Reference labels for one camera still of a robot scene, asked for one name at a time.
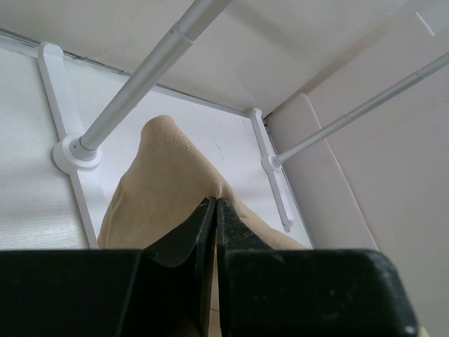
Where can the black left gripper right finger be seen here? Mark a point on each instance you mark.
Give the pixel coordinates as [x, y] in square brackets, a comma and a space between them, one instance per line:
[239, 253]

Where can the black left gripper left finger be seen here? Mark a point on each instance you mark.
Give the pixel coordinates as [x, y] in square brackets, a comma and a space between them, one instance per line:
[179, 275]

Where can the beige t shirt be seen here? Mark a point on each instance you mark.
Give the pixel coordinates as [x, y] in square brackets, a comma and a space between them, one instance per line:
[168, 179]

